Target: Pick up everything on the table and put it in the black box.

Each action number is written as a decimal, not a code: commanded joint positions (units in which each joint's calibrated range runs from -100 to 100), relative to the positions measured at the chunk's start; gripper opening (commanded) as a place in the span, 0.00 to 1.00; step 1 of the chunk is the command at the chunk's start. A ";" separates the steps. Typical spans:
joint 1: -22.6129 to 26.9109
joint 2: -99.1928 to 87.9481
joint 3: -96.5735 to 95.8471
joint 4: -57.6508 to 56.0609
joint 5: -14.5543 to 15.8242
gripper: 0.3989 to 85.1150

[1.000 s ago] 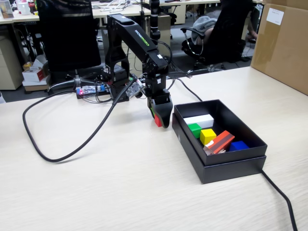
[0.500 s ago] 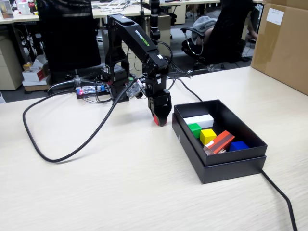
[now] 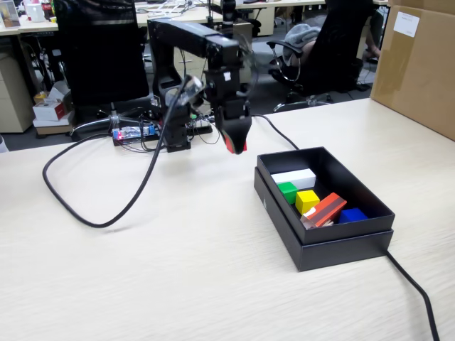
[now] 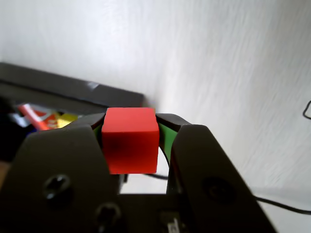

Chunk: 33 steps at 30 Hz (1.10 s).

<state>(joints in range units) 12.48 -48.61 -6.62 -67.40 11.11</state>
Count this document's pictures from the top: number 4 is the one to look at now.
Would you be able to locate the red wooden cube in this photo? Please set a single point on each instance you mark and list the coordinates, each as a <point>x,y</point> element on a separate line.
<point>131,140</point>

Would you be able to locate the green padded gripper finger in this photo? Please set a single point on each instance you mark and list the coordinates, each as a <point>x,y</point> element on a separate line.
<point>206,170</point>

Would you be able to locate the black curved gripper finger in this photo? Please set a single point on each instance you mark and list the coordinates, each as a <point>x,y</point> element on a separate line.
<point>60,157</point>

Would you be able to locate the black cardboard box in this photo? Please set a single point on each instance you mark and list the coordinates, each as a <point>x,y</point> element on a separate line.
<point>73,89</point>

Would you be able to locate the orange matchbox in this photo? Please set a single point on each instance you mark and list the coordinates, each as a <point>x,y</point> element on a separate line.
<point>36,116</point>

